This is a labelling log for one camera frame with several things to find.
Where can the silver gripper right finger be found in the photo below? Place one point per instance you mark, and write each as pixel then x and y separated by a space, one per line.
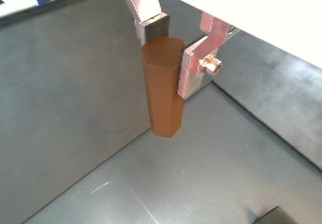
pixel 199 55

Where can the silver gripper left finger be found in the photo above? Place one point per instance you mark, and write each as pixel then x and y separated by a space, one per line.
pixel 151 20

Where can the brown hexagonal peg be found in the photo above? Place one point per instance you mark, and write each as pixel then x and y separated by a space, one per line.
pixel 162 59

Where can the dark grey arch block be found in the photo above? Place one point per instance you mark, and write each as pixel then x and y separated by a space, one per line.
pixel 276 216

